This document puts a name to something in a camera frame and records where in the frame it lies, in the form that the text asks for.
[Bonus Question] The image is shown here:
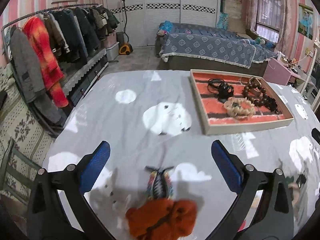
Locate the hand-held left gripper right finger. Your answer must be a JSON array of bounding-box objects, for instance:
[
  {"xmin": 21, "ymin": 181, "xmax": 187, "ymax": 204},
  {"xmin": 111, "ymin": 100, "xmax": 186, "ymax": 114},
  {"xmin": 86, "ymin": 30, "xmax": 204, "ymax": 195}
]
[{"xmin": 205, "ymin": 139, "xmax": 294, "ymax": 240}]

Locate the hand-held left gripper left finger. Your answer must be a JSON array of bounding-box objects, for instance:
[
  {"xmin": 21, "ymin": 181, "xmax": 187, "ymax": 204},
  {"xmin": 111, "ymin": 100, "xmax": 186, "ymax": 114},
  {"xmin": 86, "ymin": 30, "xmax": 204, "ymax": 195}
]
[{"xmin": 26, "ymin": 141, "xmax": 118, "ymax": 240}]

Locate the orange-lined jewelry tray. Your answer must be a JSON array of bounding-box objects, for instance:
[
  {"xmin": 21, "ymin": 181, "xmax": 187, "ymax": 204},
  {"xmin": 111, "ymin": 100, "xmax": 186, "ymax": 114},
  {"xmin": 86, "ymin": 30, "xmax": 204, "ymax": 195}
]
[{"xmin": 188, "ymin": 69, "xmax": 294, "ymax": 136}]

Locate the cream scrunchie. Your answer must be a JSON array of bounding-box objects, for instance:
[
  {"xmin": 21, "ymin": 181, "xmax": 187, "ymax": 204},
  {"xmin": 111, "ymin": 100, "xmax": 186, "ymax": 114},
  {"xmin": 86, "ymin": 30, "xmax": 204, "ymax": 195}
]
[{"xmin": 223, "ymin": 97, "xmax": 256, "ymax": 118}]

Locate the patterned claw hair clip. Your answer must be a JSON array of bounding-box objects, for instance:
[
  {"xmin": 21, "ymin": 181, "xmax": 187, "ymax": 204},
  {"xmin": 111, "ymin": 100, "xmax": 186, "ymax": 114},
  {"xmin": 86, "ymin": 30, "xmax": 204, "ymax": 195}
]
[{"xmin": 145, "ymin": 165, "xmax": 175, "ymax": 201}]

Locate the black cord bracelet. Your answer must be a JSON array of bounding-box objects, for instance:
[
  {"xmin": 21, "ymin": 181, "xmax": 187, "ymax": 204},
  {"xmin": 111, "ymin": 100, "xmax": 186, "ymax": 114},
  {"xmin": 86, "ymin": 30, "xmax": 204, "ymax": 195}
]
[{"xmin": 207, "ymin": 78, "xmax": 235, "ymax": 103}]

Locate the wooden bead bracelet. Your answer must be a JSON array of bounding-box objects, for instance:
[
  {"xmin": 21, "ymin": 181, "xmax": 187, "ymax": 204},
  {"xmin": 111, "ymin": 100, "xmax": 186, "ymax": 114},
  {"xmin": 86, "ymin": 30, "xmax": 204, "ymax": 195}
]
[{"xmin": 242, "ymin": 79, "xmax": 276, "ymax": 108}]

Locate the orange scrunchie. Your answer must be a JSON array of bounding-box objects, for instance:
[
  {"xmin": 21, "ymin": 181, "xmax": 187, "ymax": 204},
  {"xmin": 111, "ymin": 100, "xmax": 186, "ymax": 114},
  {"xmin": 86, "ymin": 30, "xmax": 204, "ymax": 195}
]
[{"xmin": 125, "ymin": 198, "xmax": 198, "ymax": 239}]

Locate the grey printed tablecloth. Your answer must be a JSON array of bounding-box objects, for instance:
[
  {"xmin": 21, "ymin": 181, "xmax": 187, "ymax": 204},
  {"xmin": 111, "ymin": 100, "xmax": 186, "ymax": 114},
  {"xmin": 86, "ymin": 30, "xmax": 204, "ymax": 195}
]
[{"xmin": 41, "ymin": 69, "xmax": 320, "ymax": 240}]

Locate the patterned beige cloth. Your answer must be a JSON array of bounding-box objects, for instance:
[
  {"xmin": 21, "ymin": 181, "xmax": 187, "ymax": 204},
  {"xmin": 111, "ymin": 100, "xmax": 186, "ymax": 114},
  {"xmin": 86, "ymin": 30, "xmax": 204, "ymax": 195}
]
[{"xmin": 0, "ymin": 64, "xmax": 55, "ymax": 205}]

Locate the green chair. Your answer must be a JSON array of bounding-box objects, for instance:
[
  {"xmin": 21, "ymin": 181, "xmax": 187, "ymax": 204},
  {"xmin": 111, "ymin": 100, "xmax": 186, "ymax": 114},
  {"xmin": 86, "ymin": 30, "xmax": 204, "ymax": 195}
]
[{"xmin": 0, "ymin": 137, "xmax": 41, "ymax": 193}]

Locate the low cabinet with lace cover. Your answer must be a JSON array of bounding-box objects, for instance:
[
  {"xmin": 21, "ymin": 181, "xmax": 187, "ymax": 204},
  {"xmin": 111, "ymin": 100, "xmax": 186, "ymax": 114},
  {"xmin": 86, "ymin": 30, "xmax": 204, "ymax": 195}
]
[{"xmin": 61, "ymin": 48, "xmax": 109, "ymax": 101}]

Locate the pink nightstand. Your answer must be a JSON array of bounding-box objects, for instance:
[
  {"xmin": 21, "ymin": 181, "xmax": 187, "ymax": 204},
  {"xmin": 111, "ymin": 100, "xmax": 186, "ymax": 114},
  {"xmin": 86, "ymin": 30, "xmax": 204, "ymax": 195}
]
[{"xmin": 262, "ymin": 57, "xmax": 311, "ymax": 87}]

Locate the white storage box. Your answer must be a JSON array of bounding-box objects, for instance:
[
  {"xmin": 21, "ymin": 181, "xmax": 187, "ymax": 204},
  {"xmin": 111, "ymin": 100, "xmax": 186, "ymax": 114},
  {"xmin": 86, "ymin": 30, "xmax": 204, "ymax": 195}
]
[{"xmin": 105, "ymin": 41, "xmax": 119, "ymax": 62}]

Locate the bed with blue patterned cover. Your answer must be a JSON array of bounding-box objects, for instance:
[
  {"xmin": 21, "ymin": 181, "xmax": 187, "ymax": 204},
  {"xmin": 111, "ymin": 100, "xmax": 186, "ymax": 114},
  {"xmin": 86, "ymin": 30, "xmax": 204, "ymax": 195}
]
[{"xmin": 155, "ymin": 21, "xmax": 278, "ymax": 73}]

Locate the garment steamer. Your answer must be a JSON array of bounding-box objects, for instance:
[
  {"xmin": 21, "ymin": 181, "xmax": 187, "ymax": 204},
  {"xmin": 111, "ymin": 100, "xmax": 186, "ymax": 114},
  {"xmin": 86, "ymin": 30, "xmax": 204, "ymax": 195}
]
[{"xmin": 117, "ymin": 0, "xmax": 133, "ymax": 56}]

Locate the white standing mirror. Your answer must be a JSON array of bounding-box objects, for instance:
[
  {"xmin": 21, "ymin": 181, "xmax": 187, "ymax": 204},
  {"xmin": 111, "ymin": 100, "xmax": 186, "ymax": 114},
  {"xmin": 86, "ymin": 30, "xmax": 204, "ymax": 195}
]
[{"xmin": 299, "ymin": 30, "xmax": 320, "ymax": 107}]

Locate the row of hanging clothes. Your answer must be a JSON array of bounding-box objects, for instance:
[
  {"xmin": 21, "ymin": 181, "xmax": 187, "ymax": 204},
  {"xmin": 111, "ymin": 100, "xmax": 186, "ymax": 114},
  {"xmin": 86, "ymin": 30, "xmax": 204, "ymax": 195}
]
[{"xmin": 5, "ymin": 5, "xmax": 121, "ymax": 130}]

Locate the barred window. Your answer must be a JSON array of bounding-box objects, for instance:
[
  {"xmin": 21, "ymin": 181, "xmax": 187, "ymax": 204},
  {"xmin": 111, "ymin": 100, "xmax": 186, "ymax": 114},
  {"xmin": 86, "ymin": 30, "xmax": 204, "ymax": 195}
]
[{"xmin": 255, "ymin": 0, "xmax": 281, "ymax": 43}]

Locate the pink floral curtain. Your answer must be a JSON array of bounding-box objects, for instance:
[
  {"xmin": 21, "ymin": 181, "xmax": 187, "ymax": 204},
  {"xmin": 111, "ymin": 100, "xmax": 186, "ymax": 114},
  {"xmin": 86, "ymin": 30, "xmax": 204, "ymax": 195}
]
[
  {"xmin": 246, "ymin": 0, "xmax": 258, "ymax": 31},
  {"xmin": 278, "ymin": 0, "xmax": 298, "ymax": 51}
]

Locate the metal clothes rack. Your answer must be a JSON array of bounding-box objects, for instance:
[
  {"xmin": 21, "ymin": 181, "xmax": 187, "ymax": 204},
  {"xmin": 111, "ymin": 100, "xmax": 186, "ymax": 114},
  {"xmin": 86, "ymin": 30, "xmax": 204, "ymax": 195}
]
[{"xmin": 1, "ymin": 3, "xmax": 101, "ymax": 64}]

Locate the white wardrobe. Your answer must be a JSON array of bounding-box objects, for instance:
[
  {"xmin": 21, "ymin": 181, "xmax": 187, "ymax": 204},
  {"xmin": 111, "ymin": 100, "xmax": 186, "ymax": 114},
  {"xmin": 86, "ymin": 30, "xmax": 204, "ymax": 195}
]
[{"xmin": 106, "ymin": 0, "xmax": 223, "ymax": 48}]

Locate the wall poster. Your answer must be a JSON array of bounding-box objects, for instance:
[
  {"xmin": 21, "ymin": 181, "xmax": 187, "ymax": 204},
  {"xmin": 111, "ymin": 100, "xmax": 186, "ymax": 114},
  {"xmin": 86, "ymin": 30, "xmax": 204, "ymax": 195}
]
[{"xmin": 297, "ymin": 3, "xmax": 314, "ymax": 40}]

